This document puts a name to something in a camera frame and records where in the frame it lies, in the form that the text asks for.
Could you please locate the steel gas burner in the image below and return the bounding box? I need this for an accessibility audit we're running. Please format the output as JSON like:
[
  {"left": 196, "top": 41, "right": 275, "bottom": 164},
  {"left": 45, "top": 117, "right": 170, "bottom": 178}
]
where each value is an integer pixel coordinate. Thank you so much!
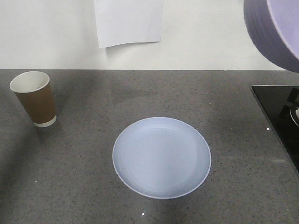
[{"left": 290, "top": 105, "right": 299, "bottom": 126}]

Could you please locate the purple plastic bowl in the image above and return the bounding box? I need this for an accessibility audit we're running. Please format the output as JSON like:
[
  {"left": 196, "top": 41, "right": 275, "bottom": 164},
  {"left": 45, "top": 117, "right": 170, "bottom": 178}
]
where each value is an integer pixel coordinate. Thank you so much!
[{"left": 243, "top": 0, "right": 299, "bottom": 73}]

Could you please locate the white paper sheet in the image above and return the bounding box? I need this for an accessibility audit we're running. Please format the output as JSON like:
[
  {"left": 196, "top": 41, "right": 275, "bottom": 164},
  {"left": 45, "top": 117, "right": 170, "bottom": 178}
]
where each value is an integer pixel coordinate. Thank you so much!
[{"left": 94, "top": 0, "right": 164, "bottom": 48}]

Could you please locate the black glass gas hob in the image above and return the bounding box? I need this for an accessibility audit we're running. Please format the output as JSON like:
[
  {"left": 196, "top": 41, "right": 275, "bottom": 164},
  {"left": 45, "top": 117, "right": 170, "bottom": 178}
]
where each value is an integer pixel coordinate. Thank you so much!
[{"left": 251, "top": 85, "right": 299, "bottom": 170}]

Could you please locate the brown paper cup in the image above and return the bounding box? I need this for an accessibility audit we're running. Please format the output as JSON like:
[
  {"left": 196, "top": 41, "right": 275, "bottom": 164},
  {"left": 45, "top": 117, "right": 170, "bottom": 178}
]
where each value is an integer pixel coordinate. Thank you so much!
[{"left": 9, "top": 71, "right": 57, "bottom": 128}]

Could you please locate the light blue plastic plate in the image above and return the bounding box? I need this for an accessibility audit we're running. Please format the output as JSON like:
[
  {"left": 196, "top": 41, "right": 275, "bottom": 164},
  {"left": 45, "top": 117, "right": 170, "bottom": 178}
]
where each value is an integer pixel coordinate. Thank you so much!
[{"left": 112, "top": 117, "right": 212, "bottom": 199}]

